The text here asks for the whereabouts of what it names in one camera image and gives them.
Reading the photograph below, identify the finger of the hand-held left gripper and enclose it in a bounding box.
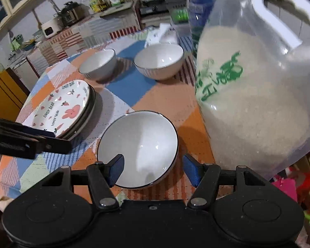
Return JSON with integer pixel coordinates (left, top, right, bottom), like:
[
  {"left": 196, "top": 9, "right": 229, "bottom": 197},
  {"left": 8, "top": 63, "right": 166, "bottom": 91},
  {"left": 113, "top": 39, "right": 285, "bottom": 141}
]
[
  {"left": 0, "top": 137, "right": 73, "bottom": 160},
  {"left": 0, "top": 116, "right": 55, "bottom": 138}
]

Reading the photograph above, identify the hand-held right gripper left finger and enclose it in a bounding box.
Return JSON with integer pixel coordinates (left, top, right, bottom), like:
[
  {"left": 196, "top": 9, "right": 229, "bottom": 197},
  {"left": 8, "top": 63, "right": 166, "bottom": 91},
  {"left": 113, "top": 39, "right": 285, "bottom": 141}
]
[{"left": 41, "top": 154, "right": 125, "bottom": 210}]

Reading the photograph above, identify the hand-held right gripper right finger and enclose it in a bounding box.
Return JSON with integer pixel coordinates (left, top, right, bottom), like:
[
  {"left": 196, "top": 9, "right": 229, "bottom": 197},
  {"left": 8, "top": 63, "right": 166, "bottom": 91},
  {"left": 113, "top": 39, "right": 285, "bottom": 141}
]
[{"left": 183, "top": 154, "right": 269, "bottom": 208}]

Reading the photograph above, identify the white plate pink rabbit print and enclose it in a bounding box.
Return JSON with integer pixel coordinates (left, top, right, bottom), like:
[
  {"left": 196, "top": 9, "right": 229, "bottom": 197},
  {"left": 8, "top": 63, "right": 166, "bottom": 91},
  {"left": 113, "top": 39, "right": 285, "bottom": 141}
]
[{"left": 30, "top": 80, "right": 91, "bottom": 135}]

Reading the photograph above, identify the white ribbed bowl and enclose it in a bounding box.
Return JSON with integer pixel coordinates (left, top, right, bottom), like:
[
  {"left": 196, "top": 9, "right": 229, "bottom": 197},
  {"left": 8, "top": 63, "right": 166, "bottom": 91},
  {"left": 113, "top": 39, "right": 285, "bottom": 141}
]
[
  {"left": 97, "top": 111, "right": 179, "bottom": 190},
  {"left": 134, "top": 43, "right": 184, "bottom": 80},
  {"left": 78, "top": 49, "right": 117, "bottom": 81}
]

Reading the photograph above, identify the white plate black rim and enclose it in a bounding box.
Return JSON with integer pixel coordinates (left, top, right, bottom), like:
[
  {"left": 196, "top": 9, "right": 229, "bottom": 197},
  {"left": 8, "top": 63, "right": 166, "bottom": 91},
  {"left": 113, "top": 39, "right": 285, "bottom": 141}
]
[{"left": 63, "top": 88, "right": 97, "bottom": 140}]

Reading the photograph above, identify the yellow brown wooden chair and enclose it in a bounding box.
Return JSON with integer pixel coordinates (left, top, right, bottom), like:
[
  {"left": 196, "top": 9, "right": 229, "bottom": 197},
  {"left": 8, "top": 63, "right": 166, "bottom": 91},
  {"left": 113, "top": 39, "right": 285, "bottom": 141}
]
[{"left": 0, "top": 68, "right": 30, "bottom": 120}]

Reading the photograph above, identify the colourful patchwork tablecloth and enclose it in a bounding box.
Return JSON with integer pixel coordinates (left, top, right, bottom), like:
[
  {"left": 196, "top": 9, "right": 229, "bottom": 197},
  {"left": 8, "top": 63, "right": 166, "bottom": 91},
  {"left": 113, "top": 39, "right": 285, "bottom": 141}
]
[{"left": 0, "top": 26, "right": 223, "bottom": 199}]

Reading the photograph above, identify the clear bag of rice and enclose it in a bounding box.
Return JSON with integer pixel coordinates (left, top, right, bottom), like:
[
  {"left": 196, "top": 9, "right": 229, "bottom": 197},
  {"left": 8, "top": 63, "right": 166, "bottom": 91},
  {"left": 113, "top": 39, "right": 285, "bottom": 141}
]
[{"left": 195, "top": 0, "right": 310, "bottom": 180}]

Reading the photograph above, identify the blue bowl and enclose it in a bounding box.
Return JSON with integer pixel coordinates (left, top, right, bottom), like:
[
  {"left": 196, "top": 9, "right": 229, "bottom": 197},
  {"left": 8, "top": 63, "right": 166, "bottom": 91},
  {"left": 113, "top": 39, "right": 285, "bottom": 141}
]
[{"left": 23, "top": 40, "right": 38, "bottom": 51}]

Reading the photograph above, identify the green cloth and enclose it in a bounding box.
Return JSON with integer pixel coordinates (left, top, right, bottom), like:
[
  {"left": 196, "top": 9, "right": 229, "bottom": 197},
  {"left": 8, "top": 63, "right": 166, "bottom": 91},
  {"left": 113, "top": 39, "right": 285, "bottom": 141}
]
[{"left": 10, "top": 35, "right": 24, "bottom": 51}]

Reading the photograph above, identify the pink plastic bag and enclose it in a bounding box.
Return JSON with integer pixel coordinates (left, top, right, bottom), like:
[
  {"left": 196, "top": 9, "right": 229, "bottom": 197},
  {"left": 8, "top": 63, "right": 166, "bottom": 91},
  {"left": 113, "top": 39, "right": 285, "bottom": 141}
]
[{"left": 271, "top": 178, "right": 300, "bottom": 210}]

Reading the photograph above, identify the striped patchwork counter cloth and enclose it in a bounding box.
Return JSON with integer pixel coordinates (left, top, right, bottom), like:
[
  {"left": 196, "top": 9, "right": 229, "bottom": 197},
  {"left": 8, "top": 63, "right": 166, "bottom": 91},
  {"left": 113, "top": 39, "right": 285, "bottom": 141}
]
[{"left": 28, "top": 4, "right": 141, "bottom": 65}]

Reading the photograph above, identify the white rice cooker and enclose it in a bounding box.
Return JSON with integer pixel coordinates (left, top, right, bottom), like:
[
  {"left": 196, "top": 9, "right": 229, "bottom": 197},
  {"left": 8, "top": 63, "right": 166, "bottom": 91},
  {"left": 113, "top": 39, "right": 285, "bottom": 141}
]
[{"left": 41, "top": 19, "right": 62, "bottom": 39}]

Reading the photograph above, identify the black steel pressure cooker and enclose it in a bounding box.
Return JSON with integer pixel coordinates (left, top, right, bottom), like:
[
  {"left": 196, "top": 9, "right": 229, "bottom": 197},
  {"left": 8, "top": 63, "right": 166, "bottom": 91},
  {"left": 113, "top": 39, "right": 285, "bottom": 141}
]
[{"left": 59, "top": 1, "right": 84, "bottom": 26}]

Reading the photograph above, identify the green label water bottle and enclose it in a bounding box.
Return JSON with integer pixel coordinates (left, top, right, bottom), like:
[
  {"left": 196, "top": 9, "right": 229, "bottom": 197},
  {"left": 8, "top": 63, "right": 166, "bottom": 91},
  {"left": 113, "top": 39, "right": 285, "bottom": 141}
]
[{"left": 186, "top": 0, "right": 217, "bottom": 60}]

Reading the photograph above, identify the yellow green snack bag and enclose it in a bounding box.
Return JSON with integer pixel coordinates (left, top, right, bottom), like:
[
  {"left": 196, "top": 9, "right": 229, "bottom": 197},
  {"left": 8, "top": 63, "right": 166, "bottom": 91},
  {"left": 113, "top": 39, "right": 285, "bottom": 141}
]
[{"left": 89, "top": 0, "right": 101, "bottom": 13}]

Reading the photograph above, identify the white tissue pack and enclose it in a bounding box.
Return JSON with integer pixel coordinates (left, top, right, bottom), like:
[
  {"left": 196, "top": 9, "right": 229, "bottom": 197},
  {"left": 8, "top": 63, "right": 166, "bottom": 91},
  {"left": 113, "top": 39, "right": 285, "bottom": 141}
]
[{"left": 145, "top": 23, "right": 179, "bottom": 47}]

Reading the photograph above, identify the green plastic basket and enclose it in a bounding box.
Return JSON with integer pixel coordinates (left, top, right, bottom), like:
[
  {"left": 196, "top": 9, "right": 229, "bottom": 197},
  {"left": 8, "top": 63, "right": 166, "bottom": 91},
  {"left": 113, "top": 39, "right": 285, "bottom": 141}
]
[{"left": 170, "top": 8, "right": 189, "bottom": 24}]

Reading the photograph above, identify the blue label water bottle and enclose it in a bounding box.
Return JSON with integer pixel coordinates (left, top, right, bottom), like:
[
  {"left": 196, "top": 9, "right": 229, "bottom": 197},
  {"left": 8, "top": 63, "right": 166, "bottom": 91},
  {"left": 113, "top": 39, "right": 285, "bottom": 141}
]
[{"left": 188, "top": 0, "right": 216, "bottom": 29}]

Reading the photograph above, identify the black gas stove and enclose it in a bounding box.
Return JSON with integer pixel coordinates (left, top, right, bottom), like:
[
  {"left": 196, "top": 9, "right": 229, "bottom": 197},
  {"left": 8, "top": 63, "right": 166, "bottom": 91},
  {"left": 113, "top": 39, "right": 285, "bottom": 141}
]
[{"left": 139, "top": 0, "right": 188, "bottom": 15}]

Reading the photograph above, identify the cream wall cabinet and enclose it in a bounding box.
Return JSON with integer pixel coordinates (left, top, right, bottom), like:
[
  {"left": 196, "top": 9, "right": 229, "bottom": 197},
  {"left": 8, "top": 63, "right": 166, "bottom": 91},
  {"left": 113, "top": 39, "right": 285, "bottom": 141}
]
[{"left": 0, "top": 0, "right": 65, "bottom": 42}]

